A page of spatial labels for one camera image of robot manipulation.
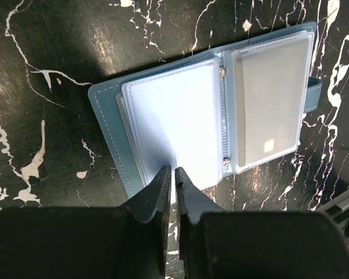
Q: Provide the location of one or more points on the blue card holder wallet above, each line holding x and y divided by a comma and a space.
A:
182, 114

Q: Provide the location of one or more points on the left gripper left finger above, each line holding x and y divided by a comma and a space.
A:
152, 202

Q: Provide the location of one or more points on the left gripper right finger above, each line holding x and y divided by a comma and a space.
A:
192, 203

